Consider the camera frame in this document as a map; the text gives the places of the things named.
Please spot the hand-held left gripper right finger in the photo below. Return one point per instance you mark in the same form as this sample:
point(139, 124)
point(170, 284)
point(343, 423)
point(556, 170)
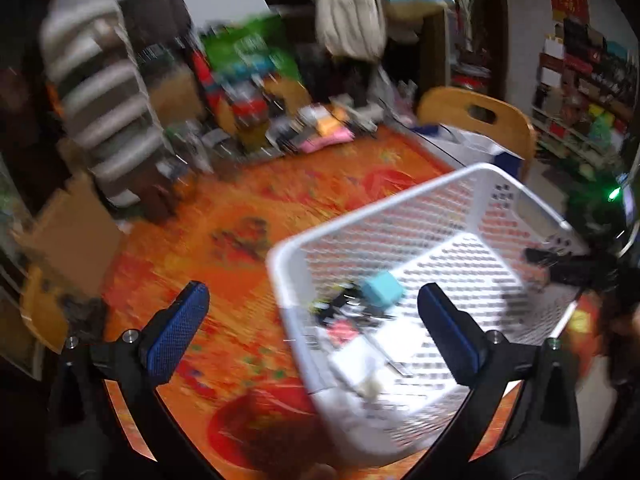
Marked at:
point(450, 332)

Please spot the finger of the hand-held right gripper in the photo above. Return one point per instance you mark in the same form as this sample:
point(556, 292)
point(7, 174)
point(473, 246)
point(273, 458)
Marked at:
point(560, 262)

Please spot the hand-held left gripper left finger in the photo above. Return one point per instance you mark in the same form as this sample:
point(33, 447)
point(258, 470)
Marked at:
point(175, 330)

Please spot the white box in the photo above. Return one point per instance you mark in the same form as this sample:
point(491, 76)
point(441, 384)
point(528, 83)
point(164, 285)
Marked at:
point(385, 345)

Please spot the teal small box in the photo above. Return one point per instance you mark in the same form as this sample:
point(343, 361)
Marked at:
point(382, 291)

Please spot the white perforated plastic basket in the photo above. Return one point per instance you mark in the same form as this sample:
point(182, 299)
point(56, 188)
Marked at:
point(450, 240)

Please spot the small black yellow tool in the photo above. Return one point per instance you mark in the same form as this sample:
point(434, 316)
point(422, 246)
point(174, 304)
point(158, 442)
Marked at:
point(345, 302)

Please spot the brown cardboard box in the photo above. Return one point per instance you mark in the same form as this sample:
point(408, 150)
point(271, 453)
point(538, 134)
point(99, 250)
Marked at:
point(70, 240)

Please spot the orange printed tablecloth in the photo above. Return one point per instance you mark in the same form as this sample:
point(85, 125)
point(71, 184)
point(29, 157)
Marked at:
point(225, 200)

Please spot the wooden chair seat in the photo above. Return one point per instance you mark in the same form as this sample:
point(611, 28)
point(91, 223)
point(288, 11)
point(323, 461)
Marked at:
point(35, 310)

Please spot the shelf of packaged goods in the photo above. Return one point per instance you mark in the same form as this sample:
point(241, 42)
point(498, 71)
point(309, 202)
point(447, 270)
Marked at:
point(585, 85)

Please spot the pink packet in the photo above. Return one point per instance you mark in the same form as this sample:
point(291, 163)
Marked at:
point(327, 139)

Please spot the brown white striped cloth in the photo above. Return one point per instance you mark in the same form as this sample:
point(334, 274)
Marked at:
point(100, 110)

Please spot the red lid jar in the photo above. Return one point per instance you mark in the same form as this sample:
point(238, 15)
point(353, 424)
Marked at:
point(250, 105)

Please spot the green printed bag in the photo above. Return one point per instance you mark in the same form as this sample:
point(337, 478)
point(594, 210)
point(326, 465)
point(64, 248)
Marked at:
point(250, 47)

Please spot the hanging beige jacket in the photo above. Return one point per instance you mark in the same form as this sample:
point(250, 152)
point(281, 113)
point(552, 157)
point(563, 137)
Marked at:
point(350, 10)

